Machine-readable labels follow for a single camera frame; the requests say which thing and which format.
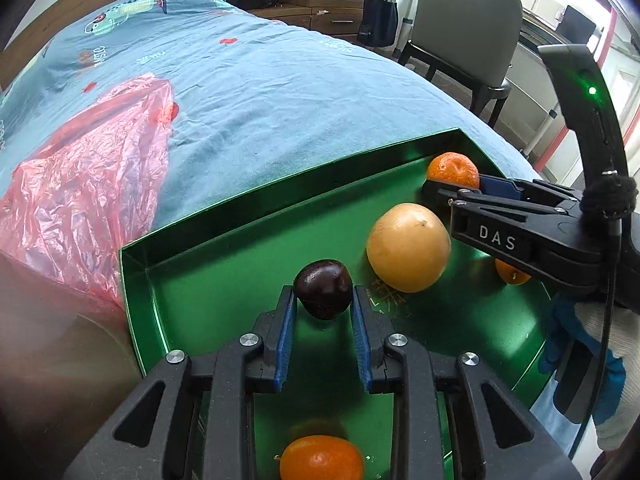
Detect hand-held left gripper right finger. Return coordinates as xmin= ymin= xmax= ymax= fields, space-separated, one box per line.
xmin=350 ymin=284 xmax=583 ymax=480

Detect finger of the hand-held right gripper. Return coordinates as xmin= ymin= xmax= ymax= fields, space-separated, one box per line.
xmin=477 ymin=173 xmax=583 ymax=203
xmin=421 ymin=179 xmax=572 ymax=214

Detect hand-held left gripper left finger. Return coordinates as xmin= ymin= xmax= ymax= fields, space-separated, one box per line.
xmin=62 ymin=285 xmax=299 ymax=480

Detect orange mandarin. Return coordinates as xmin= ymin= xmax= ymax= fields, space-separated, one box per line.
xmin=494 ymin=259 xmax=532 ymax=286
xmin=426 ymin=152 xmax=481 ymax=188
xmin=279 ymin=435 xmax=365 ymax=480

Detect yellow grapefruit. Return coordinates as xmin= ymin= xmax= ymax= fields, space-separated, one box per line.
xmin=366 ymin=203 xmax=452 ymax=294

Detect dark purple plum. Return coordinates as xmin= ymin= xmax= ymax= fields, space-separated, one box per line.
xmin=292 ymin=259 xmax=353 ymax=321

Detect green tray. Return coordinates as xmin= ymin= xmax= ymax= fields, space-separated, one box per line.
xmin=119 ymin=127 xmax=561 ymax=480

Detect person's right hand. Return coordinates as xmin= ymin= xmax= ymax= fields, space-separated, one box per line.
xmin=537 ymin=294 xmax=628 ymax=453

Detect grey chair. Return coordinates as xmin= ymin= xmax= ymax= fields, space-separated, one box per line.
xmin=397 ymin=0 xmax=523 ymax=128

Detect black monitor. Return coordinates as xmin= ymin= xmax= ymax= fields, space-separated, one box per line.
xmin=560 ymin=5 xmax=597 ymax=46

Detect black tote bag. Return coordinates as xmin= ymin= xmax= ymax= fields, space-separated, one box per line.
xmin=357 ymin=0 xmax=399 ymax=51

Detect pink plastic sheet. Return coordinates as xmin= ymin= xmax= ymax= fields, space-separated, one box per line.
xmin=0 ymin=72 xmax=178 ymax=306

